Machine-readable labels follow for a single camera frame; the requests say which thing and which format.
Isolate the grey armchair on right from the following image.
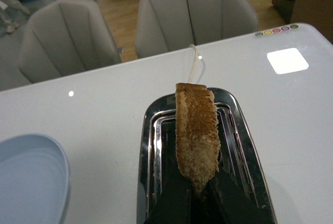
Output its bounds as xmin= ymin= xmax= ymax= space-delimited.
xmin=135 ymin=0 xmax=259 ymax=58

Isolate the row of coloured stickers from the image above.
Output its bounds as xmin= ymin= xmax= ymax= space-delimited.
xmin=254 ymin=23 xmax=300 ymax=38

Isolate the cream two-slot toaster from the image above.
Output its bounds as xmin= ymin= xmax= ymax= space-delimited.
xmin=136 ymin=88 xmax=276 ymax=223

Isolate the grey armchair on left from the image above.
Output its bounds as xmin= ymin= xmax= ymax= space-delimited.
xmin=18 ymin=0 xmax=121 ymax=83

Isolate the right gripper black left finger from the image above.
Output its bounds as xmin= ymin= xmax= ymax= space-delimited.
xmin=145 ymin=140 xmax=192 ymax=223

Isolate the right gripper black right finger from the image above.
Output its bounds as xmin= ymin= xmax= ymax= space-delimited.
xmin=207 ymin=166 xmax=263 ymax=223

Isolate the white toaster power cable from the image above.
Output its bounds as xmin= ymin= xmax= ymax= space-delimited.
xmin=187 ymin=44 xmax=206 ymax=84

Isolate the grey armchair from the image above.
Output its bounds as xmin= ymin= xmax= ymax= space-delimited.
xmin=135 ymin=0 xmax=259 ymax=58
xmin=18 ymin=0 xmax=121 ymax=83

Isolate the light blue round plate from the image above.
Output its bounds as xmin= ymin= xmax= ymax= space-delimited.
xmin=1 ymin=134 xmax=70 ymax=223

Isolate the brown bread slice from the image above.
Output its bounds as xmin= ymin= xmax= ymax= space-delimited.
xmin=175 ymin=83 xmax=221 ymax=196

